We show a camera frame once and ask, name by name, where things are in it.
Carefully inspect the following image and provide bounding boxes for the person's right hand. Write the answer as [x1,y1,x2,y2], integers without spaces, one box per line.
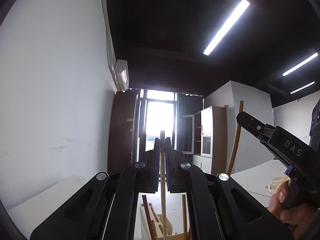
[266,181,320,227]

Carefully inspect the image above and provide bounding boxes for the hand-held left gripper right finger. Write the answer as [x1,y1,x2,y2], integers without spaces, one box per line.
[165,137,295,240]

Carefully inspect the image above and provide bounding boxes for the white wall conduit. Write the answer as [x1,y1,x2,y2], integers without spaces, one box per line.
[99,0,118,64]

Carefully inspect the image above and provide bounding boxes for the bunch of wooden chopsticks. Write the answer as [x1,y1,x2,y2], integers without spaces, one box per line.
[141,194,188,240]

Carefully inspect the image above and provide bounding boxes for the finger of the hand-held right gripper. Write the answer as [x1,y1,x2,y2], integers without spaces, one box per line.
[236,111,288,167]

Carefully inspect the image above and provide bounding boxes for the white and wood cabinet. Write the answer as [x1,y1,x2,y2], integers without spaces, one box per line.
[182,106,228,174]

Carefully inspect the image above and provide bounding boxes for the light wooden chopstick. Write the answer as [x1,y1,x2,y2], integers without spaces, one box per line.
[226,100,244,175]
[159,129,168,240]

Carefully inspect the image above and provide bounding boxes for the white air conditioner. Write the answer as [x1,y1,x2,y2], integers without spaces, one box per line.
[114,59,130,92]

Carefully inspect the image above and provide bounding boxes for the dark grey curtain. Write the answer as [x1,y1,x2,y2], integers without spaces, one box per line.
[175,94,203,155]

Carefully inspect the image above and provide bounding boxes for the dark wooden wardrobe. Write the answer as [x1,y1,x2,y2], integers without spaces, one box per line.
[107,91,138,173]

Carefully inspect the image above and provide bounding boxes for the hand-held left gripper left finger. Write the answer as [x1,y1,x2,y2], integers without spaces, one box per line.
[30,137,160,240]

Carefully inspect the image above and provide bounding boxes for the linear ceiling light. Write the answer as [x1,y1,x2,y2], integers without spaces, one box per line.
[290,81,315,95]
[203,0,250,56]
[282,52,318,77]

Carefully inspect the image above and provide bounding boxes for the brown paper bag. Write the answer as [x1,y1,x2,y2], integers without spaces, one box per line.
[265,176,288,198]

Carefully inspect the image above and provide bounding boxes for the cream plastic utensil holder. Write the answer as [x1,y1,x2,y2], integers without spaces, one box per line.
[139,200,190,240]

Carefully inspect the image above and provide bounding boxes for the glass balcony door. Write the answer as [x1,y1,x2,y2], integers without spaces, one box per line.
[144,91,176,153]

